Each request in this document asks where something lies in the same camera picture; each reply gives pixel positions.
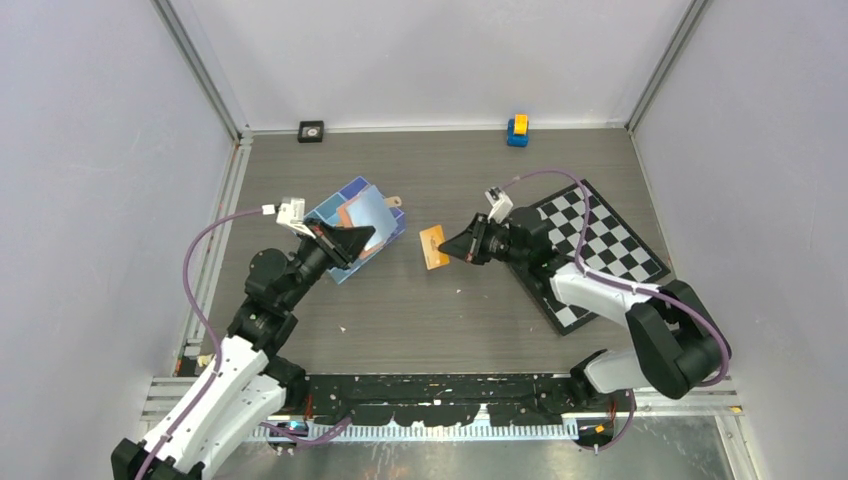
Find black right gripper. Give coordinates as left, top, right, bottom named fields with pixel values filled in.
left=439, top=213, right=528, bottom=268

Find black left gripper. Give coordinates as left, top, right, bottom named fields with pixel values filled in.
left=281, top=218, right=373, bottom=310

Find yellow VIP card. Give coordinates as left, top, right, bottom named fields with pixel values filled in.
left=419, top=225, right=450, bottom=270

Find orange leather card holder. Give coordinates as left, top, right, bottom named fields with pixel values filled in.
left=336, top=185, right=402, bottom=260

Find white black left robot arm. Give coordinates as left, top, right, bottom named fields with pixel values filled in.
left=111, top=219, right=376, bottom=479

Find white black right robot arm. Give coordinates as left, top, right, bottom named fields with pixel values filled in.
left=438, top=207, right=731, bottom=411

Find blue purple drawer organizer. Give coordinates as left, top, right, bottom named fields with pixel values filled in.
left=302, top=175, right=407, bottom=286

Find small black square box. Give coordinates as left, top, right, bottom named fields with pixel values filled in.
left=297, top=120, right=325, bottom=143

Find black white chessboard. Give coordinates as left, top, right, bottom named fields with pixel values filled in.
left=510, top=181, right=671, bottom=336

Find blue yellow toy block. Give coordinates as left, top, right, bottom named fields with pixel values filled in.
left=506, top=114, right=529, bottom=148

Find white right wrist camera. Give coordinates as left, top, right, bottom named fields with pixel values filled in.
left=484, top=187, right=514, bottom=224

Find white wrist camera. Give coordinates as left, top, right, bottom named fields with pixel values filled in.
left=276, top=197, right=316, bottom=239
left=484, top=187, right=514, bottom=224

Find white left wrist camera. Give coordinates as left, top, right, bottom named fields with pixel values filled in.
left=276, top=197, right=316, bottom=239

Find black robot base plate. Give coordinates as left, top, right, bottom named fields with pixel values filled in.
left=278, top=373, right=632, bottom=427

